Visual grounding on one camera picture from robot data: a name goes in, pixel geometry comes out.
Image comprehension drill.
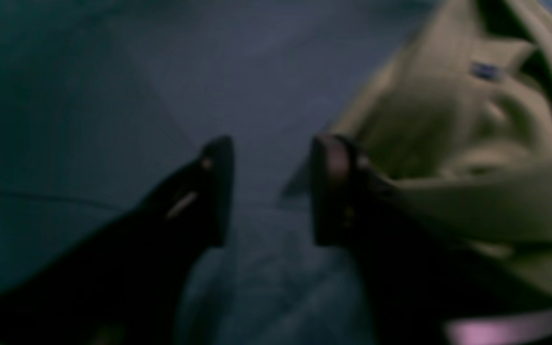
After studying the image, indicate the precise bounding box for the light green T-shirt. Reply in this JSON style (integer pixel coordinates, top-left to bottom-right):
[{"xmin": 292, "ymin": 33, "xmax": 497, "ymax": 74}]
[{"xmin": 281, "ymin": 0, "xmax": 552, "ymax": 302}]

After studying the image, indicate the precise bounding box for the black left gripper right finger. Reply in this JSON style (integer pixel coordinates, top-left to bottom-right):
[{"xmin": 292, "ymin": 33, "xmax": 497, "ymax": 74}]
[{"xmin": 310, "ymin": 135, "xmax": 552, "ymax": 345}]

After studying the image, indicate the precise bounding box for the blue table cloth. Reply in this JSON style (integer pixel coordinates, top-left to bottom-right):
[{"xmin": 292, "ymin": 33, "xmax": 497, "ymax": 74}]
[{"xmin": 0, "ymin": 0, "xmax": 552, "ymax": 345}]

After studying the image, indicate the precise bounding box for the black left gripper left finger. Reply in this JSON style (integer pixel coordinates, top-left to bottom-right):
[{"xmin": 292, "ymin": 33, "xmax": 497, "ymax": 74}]
[{"xmin": 0, "ymin": 136, "xmax": 234, "ymax": 345}]

